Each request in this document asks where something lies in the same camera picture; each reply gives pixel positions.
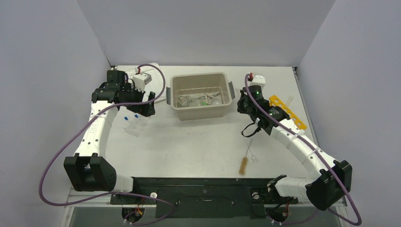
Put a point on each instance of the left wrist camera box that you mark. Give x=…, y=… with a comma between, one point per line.
x=140, y=80

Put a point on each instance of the clear glass funnel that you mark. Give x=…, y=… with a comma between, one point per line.
x=252, y=156

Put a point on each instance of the black base frame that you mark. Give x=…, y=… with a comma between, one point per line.
x=219, y=197

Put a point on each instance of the yellow test tube rack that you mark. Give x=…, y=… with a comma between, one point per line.
x=275, y=101

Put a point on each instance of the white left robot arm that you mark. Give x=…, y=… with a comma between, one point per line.
x=88, y=169

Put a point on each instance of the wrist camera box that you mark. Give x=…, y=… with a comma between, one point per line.
x=140, y=80
x=256, y=80

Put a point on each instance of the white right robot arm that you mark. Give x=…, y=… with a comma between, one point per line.
x=329, y=180

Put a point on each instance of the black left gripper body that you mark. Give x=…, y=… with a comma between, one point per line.
x=132, y=95

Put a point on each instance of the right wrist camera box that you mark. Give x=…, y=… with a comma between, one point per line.
x=256, y=80

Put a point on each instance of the white plastic tub lid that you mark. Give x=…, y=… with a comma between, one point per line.
x=156, y=84

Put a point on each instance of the beige plastic tub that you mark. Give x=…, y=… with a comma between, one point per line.
x=196, y=85

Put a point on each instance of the metal crucible tongs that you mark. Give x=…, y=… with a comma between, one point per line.
x=212, y=95

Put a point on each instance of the small clear beaker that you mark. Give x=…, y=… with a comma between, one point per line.
x=183, y=101

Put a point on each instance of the large clear test tube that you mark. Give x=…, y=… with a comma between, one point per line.
x=289, y=100

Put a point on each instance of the grey round ball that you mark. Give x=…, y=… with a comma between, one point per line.
x=216, y=101

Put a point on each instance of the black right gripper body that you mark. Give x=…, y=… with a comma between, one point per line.
x=246, y=105

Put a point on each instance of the test tube brush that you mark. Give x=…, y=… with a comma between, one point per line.
x=244, y=160

